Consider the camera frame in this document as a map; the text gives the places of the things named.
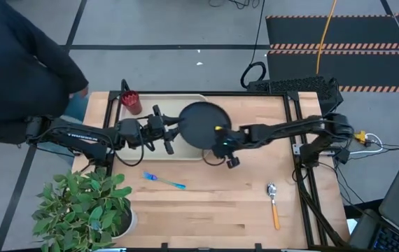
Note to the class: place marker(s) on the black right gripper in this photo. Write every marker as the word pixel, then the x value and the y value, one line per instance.
pixel 225 143

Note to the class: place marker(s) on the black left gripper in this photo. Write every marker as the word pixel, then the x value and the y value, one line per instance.
pixel 155 127

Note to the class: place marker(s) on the black round plate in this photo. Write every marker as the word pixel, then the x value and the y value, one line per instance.
pixel 199 122

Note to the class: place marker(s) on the red faceted cup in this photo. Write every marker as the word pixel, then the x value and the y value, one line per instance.
pixel 131 101

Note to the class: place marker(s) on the iridescent blue fork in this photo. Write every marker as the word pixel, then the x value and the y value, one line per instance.
pixel 164 181

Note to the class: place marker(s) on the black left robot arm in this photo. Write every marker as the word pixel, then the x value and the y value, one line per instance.
pixel 80 138

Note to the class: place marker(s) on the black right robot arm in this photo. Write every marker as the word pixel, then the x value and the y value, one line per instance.
pixel 280 129

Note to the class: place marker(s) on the beige plastic tray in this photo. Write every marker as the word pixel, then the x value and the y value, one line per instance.
pixel 171 101

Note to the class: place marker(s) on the person's hand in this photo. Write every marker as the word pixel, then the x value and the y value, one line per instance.
pixel 82 91

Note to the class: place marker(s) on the green plant white pot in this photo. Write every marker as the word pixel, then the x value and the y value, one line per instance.
pixel 80 210

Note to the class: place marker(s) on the person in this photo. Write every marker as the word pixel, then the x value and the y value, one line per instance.
pixel 10 52

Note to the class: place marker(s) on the black table frame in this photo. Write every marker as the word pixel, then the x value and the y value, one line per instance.
pixel 241 93

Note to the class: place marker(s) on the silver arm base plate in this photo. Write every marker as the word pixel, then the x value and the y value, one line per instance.
pixel 298 148

